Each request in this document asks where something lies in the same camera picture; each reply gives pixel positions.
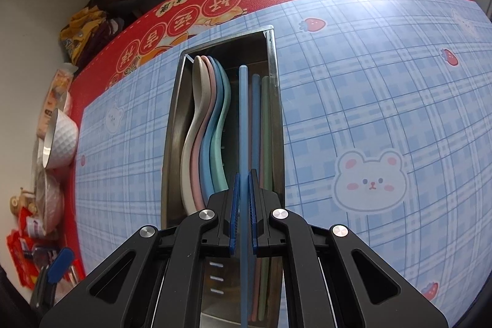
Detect pink chopstick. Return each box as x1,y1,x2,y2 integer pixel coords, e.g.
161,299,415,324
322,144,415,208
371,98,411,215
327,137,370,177
251,154,264,322

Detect blue chopstick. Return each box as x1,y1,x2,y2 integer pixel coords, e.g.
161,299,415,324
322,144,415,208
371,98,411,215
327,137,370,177
251,74,261,322
239,65,249,327

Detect pink spoon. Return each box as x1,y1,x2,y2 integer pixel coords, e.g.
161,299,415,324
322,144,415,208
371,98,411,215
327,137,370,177
190,56,217,211

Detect beige spoon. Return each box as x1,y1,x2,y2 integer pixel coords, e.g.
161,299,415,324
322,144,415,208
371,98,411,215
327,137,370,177
180,56,208,215

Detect blue spoon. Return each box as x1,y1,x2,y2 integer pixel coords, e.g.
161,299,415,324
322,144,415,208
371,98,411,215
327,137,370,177
199,56,224,203

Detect green spoon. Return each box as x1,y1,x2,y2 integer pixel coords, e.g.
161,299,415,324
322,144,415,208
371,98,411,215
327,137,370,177
210,59,231,192

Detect glass bowl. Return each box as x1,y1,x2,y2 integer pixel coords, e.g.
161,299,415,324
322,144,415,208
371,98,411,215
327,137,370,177
36,170,64,235

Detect red snack bags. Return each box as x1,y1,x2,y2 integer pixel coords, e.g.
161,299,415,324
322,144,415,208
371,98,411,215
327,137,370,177
6,205,84,290

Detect small wooden toy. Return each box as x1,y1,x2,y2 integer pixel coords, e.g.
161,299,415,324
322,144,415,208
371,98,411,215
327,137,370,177
9,187,38,215

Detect white textured bowl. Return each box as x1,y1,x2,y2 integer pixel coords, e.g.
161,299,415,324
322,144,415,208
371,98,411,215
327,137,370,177
42,109,78,170

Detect steel utensil tray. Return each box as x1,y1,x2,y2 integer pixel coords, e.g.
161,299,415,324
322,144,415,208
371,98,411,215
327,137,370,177
161,26,285,327

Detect blue plaid bear mat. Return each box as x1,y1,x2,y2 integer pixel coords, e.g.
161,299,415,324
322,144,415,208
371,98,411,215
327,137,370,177
75,0,491,324

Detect green chopstick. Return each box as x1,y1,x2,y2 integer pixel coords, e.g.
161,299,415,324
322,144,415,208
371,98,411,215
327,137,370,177
259,77,272,321

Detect snack packet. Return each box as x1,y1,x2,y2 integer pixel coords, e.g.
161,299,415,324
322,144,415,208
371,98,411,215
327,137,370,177
36,62,77,139

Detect yellow and maroon clothes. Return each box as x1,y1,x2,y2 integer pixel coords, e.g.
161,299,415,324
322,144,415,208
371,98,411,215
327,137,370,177
58,6,124,67

